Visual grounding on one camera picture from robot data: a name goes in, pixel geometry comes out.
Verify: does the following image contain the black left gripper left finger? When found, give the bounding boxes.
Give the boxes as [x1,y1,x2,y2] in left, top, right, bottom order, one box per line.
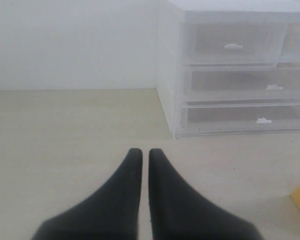
[32,148,143,240]

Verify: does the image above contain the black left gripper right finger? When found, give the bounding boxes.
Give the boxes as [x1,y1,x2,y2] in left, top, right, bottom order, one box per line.
[148,148,263,240]

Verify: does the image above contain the clear bottom wide drawer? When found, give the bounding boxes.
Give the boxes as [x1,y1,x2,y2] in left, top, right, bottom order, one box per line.
[180,103,300,134]

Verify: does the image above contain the clear wide drawer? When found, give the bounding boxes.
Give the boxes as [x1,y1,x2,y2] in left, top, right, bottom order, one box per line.
[180,103,300,134]
[181,67,300,101]

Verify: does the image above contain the white plastic drawer cabinet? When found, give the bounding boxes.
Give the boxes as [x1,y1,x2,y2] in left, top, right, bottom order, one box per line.
[156,0,300,139]

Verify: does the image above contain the clear middle wide drawer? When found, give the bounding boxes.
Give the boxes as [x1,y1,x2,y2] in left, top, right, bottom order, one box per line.
[181,67,300,101]

